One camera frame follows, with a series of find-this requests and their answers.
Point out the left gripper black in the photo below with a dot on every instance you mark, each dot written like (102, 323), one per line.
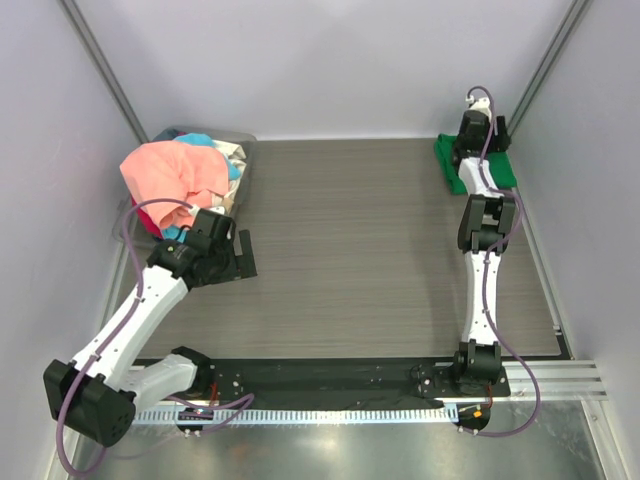
(239, 267)

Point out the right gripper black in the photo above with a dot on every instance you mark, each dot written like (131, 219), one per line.
(499, 142)

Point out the green t shirt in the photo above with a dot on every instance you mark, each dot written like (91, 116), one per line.
(499, 164)

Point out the grey plastic bin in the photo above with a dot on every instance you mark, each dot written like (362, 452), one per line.
(247, 141)

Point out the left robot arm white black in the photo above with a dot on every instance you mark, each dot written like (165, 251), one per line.
(95, 393)

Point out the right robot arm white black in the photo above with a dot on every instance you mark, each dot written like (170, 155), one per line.
(486, 221)

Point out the beige t shirt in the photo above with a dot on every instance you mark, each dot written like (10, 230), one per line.
(222, 205)

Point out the pink t shirt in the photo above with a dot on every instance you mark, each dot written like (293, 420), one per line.
(139, 171)

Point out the white t shirt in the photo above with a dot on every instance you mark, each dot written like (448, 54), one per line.
(235, 158)

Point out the red t shirt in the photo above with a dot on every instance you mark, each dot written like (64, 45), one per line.
(148, 224)

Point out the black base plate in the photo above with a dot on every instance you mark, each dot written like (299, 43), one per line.
(317, 379)

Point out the right aluminium corner post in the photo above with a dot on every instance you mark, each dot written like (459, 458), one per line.
(560, 39)

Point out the aluminium corner post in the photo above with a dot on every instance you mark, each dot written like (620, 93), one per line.
(560, 39)
(97, 57)

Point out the white slotted cable duct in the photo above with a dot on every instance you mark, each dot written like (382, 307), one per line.
(173, 414)

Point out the aluminium frame rail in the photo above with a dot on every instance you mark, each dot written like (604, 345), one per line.
(558, 380)

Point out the left aluminium corner post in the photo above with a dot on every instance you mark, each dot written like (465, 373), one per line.
(97, 57)

